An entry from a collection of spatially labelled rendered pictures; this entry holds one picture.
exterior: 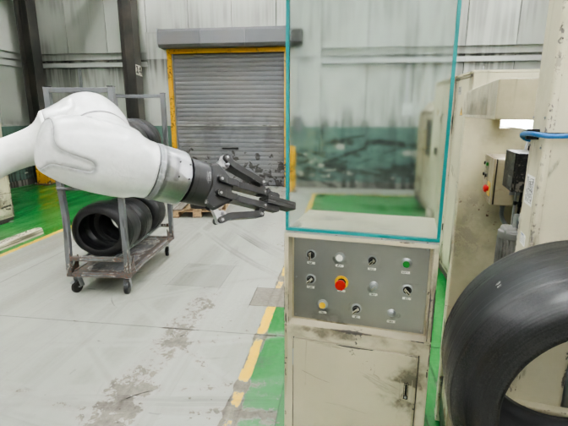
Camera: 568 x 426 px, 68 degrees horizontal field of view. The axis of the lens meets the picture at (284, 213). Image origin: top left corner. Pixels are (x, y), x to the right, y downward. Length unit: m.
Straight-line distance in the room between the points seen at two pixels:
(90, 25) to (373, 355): 10.68
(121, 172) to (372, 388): 1.37
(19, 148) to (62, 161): 0.17
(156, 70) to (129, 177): 10.04
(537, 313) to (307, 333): 1.02
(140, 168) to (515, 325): 0.68
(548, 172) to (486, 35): 9.17
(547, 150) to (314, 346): 1.06
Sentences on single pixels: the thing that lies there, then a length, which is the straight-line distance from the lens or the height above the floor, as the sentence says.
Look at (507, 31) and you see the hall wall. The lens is 10.41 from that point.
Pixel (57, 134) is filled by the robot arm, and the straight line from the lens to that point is 0.62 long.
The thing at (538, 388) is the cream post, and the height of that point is 0.99.
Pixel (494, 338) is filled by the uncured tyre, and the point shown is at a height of 1.30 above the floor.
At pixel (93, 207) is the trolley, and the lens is 4.31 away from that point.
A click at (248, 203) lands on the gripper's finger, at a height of 1.54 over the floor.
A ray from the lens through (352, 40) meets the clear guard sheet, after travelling 1.50.
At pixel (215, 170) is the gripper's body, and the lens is 0.74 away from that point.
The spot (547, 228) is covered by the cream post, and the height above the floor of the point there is 1.43.
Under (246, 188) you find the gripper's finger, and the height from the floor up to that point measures 1.57.
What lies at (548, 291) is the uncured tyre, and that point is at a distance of 0.87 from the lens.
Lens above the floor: 1.70
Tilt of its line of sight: 13 degrees down
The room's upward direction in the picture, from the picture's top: straight up
